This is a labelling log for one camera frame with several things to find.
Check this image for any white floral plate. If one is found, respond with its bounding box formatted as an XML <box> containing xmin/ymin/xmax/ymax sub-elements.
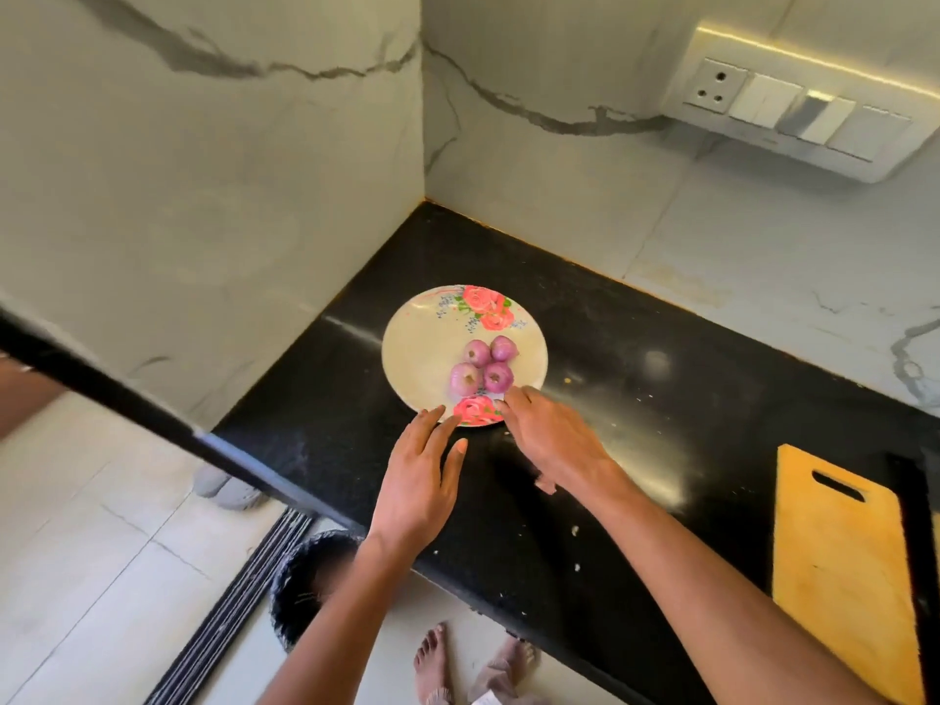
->
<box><xmin>382</xmin><ymin>284</ymin><xmax>549</xmax><ymax>427</ymax></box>

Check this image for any person's left foot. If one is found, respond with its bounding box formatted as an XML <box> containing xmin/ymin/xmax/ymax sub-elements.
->
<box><xmin>414</xmin><ymin>624</ymin><xmax>454</xmax><ymax>705</ymax></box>

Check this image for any person's left forearm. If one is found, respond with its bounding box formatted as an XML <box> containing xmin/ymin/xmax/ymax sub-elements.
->
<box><xmin>257</xmin><ymin>536</ymin><xmax>428</xmax><ymax>705</ymax></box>

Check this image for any black dustbin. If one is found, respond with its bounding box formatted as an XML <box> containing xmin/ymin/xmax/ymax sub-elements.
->
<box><xmin>268</xmin><ymin>528</ymin><xmax>361</xmax><ymax>652</ymax></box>

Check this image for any wooden cutting board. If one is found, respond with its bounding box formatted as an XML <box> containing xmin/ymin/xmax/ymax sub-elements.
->
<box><xmin>773</xmin><ymin>443</ymin><xmax>930</xmax><ymax>705</ymax></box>

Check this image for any white wall switch panel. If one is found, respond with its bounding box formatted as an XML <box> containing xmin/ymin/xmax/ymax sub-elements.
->
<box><xmin>661</xmin><ymin>24</ymin><xmax>940</xmax><ymax>185</ymax></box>

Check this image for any black stone countertop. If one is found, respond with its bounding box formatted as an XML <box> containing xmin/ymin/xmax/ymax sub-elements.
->
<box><xmin>0</xmin><ymin>201</ymin><xmax>940</xmax><ymax>705</ymax></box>

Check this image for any person's right hand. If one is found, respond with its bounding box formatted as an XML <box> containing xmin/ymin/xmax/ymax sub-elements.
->
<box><xmin>492</xmin><ymin>386</ymin><xmax>619</xmax><ymax>500</ymax></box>

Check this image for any person's left hand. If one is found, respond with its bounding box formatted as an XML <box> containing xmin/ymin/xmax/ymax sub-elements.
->
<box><xmin>367</xmin><ymin>404</ymin><xmax>472</xmax><ymax>559</ymax></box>

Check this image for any brown wooden cabinet door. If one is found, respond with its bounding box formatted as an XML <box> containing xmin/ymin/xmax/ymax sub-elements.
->
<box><xmin>0</xmin><ymin>359</ymin><xmax>68</xmax><ymax>442</ymax></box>

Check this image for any person's right forearm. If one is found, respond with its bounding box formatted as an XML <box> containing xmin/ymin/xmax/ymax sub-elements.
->
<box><xmin>565</xmin><ymin>459</ymin><xmax>890</xmax><ymax>705</ymax></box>

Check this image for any person's right foot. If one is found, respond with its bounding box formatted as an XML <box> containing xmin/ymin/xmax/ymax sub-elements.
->
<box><xmin>470</xmin><ymin>635</ymin><xmax>542</xmax><ymax>705</ymax></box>

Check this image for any grey slipper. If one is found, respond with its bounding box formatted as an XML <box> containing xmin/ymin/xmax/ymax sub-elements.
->
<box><xmin>191</xmin><ymin>462</ymin><xmax>232</xmax><ymax>499</ymax></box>
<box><xmin>214</xmin><ymin>477</ymin><xmax>266</xmax><ymax>511</ymax></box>

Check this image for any person's foot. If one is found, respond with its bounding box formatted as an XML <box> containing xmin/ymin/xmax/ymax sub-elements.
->
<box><xmin>470</xmin><ymin>635</ymin><xmax>542</xmax><ymax>705</ymax></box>
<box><xmin>414</xmin><ymin>624</ymin><xmax>454</xmax><ymax>705</ymax></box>

